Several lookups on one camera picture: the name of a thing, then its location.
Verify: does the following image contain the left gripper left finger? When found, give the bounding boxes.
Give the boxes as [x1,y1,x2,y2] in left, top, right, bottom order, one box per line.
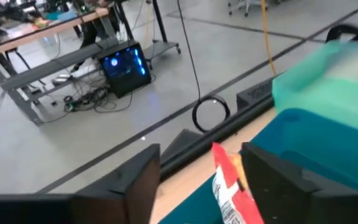
[68,143,162,224]

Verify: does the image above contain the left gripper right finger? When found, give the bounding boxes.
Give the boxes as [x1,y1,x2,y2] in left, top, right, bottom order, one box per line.
[240,142,320,224]

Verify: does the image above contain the red yellow noodle packet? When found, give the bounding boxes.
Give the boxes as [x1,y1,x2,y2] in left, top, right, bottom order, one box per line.
[211,142,265,224]

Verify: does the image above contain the blue plastic bin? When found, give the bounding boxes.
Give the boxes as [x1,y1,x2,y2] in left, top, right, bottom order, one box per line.
[158,108,358,224]

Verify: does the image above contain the black wedge panel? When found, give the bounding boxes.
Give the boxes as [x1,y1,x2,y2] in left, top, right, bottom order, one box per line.
[160,128,205,164]

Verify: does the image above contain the teal plastic bin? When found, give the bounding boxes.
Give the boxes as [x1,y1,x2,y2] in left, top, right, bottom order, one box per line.
[272,40,358,138]

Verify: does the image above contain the black computer tower blue lights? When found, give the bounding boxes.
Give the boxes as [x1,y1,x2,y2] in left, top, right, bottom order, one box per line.
[95,39,153,99]

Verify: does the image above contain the black wheeled stand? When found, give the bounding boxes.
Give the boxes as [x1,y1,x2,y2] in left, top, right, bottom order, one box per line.
[143,0,182,62]

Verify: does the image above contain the wood-topped gray workbench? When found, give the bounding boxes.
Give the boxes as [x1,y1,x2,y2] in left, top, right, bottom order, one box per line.
[0,6,110,127]

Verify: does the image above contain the office chair wheel base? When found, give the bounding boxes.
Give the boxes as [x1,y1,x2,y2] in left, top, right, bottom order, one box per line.
[227,0,270,18]

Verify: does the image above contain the black coiled cable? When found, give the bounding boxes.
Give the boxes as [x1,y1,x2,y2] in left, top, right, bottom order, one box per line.
[176,0,231,134]

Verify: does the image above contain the floor cable pile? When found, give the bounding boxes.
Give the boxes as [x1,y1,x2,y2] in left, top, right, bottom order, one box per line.
[50,74,157,115]

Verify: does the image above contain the yellow hanging cable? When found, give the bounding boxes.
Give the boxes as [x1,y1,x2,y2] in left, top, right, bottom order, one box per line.
[259,0,278,77]

